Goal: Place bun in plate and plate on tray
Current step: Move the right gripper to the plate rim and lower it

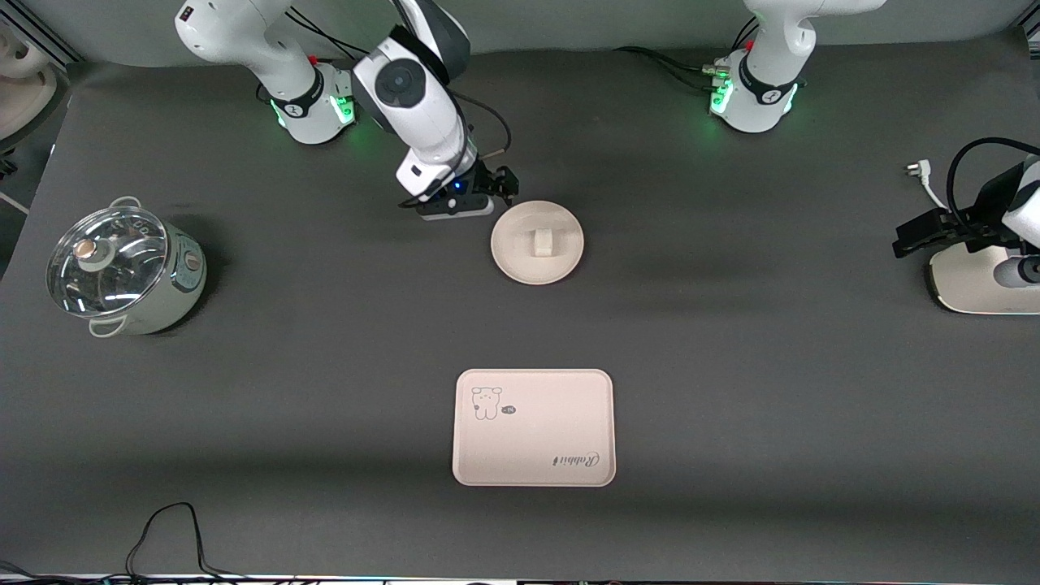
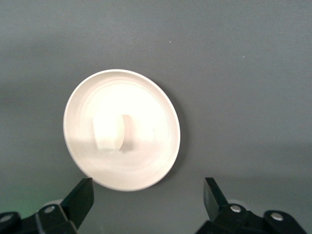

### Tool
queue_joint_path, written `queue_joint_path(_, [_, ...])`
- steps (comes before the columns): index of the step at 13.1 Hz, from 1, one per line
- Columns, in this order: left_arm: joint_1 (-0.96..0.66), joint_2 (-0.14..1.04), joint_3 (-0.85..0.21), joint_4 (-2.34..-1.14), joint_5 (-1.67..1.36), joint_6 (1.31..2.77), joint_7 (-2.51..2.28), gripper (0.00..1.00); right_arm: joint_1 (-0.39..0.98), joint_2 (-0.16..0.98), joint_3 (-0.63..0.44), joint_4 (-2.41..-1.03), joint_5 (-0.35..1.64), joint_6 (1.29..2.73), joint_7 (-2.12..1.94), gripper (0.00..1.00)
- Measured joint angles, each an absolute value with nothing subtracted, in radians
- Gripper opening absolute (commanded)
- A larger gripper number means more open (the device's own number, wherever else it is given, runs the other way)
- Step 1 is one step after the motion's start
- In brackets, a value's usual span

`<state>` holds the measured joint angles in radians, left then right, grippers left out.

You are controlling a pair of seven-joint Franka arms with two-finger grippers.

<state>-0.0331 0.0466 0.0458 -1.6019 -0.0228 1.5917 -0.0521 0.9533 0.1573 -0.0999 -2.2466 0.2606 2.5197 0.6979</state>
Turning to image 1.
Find aluminium frame rail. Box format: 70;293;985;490
0;0;82;66

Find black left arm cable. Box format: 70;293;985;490
947;136;1040;236

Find black right arm base cables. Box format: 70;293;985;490
284;8;364;64

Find beige round object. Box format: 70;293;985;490
0;24;59;145

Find pale green electric pot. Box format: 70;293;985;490
85;196;208;338

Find black arm base cables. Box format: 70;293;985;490
613;18;761;90
284;8;364;64

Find black left arm base cables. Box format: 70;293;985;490
613;18;761;90

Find thin black looped cable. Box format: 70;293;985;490
126;502;245;582

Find round cream plate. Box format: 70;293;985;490
490;200;585;286

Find cream rectangular rabbit tray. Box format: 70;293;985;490
452;368;617;488

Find glass pot lid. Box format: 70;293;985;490
46;206;169;318

